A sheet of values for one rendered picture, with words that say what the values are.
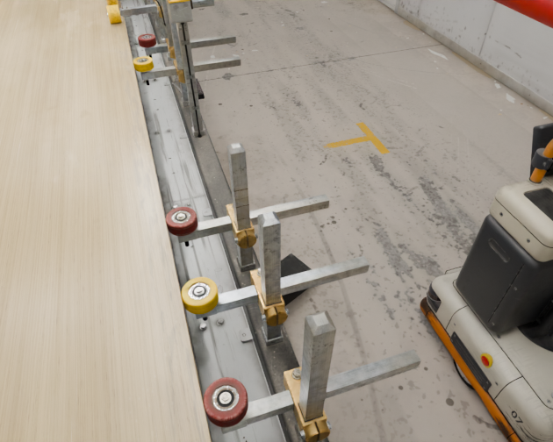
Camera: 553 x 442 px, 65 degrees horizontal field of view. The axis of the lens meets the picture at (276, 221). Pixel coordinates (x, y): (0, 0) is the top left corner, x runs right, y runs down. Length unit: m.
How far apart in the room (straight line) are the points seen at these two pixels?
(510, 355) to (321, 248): 1.00
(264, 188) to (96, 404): 1.92
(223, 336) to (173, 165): 0.83
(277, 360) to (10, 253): 0.70
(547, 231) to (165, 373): 1.08
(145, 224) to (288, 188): 1.57
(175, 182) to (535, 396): 1.46
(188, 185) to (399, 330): 1.11
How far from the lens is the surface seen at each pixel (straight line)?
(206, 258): 1.42
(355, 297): 2.09
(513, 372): 1.75
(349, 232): 2.37
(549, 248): 1.45
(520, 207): 1.48
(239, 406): 0.83
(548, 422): 1.72
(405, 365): 1.00
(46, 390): 0.95
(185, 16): 1.61
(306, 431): 0.91
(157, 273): 1.03
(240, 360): 1.20
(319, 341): 0.65
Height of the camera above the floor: 1.68
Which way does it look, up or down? 44 degrees down
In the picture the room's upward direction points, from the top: 1 degrees counter-clockwise
